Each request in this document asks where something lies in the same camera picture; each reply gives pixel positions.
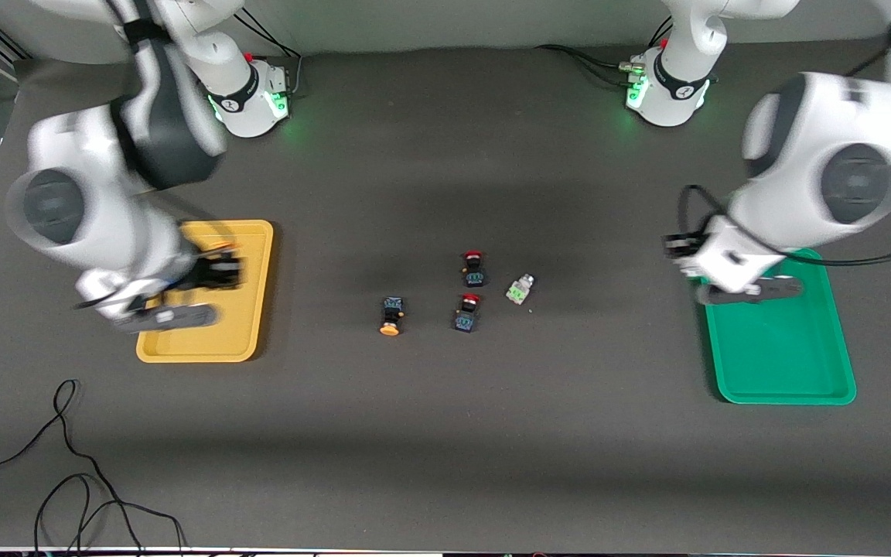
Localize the yellow button green-marked block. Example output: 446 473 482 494
380 297 406 337

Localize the yellow plastic tray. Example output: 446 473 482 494
136 220 275 364

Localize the green plastic tray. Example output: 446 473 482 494
697 248 857 405

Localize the red push button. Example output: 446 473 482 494
461 250 490 289
454 293 483 333

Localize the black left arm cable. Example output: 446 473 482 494
662 184 891 268

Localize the thin black looped cable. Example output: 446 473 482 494
0 379 187 555

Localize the black right base cable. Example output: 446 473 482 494
233 9 303 97

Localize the black base cable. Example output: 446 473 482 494
233 9 303 97
534 44 640 86

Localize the black left base cable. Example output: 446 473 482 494
534 44 640 86

